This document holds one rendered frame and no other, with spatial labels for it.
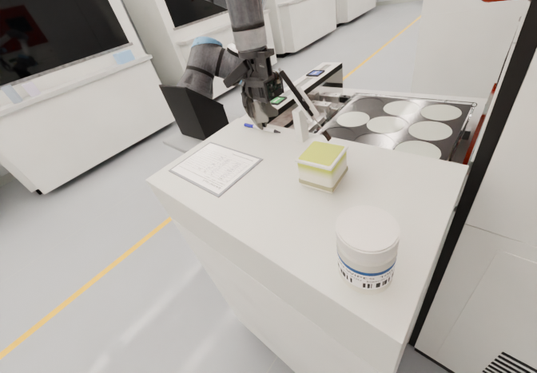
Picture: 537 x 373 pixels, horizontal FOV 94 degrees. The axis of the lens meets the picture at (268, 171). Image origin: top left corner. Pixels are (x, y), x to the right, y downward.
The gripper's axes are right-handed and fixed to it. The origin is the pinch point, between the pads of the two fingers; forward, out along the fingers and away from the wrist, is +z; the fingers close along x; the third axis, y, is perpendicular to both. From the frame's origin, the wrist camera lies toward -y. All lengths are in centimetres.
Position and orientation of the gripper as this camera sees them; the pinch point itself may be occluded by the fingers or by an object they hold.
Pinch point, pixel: (260, 124)
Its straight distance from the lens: 73.3
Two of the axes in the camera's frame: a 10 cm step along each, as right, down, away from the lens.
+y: 7.5, 2.8, -5.9
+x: 6.4, -5.3, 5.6
